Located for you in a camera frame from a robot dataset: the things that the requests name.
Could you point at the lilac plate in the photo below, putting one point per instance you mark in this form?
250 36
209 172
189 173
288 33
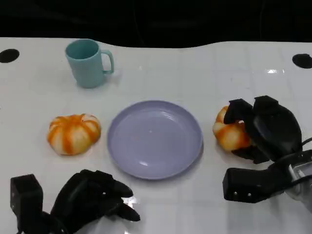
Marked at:
154 140

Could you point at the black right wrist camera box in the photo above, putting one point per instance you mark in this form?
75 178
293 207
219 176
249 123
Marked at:
251 185

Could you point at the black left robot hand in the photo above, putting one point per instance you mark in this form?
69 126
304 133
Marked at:
83 197

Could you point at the pale green mug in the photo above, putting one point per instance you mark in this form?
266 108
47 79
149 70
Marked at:
85 68

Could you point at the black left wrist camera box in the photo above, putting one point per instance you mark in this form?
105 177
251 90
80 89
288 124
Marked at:
25 196

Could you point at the orange white toy bread roll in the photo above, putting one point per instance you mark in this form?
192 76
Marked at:
73 134
229 135

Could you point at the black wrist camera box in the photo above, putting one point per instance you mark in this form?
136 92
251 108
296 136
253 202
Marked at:
25 196
251 185

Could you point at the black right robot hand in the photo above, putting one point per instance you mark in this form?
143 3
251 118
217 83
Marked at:
275 129

